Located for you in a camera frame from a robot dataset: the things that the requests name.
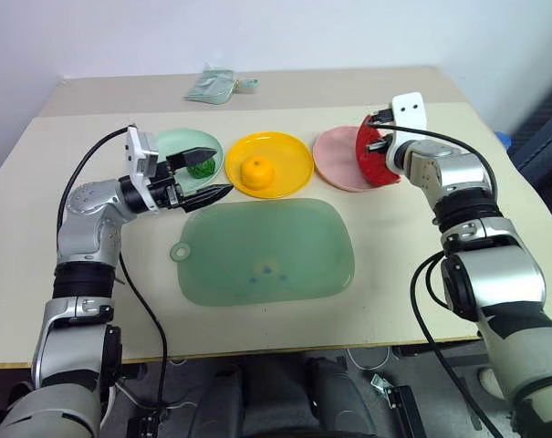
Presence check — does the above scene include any mint green pouch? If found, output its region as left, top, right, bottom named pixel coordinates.
left=182, top=65, right=260, bottom=105

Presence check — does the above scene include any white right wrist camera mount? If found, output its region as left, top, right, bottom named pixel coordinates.
left=384, top=92, right=429, bottom=171

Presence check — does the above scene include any pink plate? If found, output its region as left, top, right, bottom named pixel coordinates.
left=312, top=125, right=373, bottom=193

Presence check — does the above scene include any white rounded object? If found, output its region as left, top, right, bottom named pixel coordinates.
left=477, top=366, right=505, bottom=402

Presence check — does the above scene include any mint green plate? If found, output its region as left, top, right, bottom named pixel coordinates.
left=152, top=128, right=224, bottom=193

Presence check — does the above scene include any yellow plate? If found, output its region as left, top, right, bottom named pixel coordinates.
left=224, top=130, right=316, bottom=200

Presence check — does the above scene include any dark blue chair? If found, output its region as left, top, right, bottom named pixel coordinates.
left=493, top=72, right=552, bottom=186

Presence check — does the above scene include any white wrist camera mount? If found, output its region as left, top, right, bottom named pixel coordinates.
left=124, top=126, right=161, bottom=214
left=384, top=92, right=429, bottom=171

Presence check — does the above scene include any orange toy fruit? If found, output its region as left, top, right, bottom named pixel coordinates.
left=239, top=155, right=277, bottom=192

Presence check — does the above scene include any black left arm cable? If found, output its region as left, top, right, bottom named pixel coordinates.
left=56, top=127, right=170, bottom=414

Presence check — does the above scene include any metal caster bracket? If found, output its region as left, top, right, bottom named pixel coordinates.
left=370, top=372, right=396, bottom=403

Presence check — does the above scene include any green toy vegetable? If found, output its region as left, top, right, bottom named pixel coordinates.
left=186, top=155, right=218, bottom=181

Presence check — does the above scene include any red watermelon slice toy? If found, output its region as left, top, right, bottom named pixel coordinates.
left=354, top=113, right=402, bottom=189

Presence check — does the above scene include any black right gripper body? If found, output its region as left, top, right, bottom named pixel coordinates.
left=370, top=107, right=397, bottom=127

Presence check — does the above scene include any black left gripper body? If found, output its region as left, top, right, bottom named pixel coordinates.
left=150, top=154, right=188, bottom=211

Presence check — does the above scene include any black floor bar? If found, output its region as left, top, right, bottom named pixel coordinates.
left=386, top=384, right=428, bottom=438

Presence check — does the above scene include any white floor cable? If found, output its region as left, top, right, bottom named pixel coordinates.
left=347, top=345, right=393, bottom=371
left=102, top=381, right=199, bottom=425

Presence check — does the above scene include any translucent green cutting board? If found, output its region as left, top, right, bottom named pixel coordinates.
left=169, top=196, right=357, bottom=308

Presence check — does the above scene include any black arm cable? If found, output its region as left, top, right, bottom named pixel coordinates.
left=56, top=127, right=170, bottom=414
left=369, top=119, right=505, bottom=438

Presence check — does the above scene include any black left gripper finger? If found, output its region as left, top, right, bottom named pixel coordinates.
left=182, top=183, right=235, bottom=214
left=167, top=146, right=219, bottom=172

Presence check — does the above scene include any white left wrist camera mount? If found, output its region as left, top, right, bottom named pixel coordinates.
left=124, top=126, right=161, bottom=214

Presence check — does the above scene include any dark rounded shape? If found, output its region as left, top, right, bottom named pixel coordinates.
left=305, top=356, right=378, bottom=438

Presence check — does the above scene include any black table frame bar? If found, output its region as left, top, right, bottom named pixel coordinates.
left=391, top=338, right=485, bottom=360

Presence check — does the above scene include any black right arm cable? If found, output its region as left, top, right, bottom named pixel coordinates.
left=369, top=119, right=505, bottom=438

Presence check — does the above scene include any black floor box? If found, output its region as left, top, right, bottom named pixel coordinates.
left=126, top=407, right=168, bottom=438

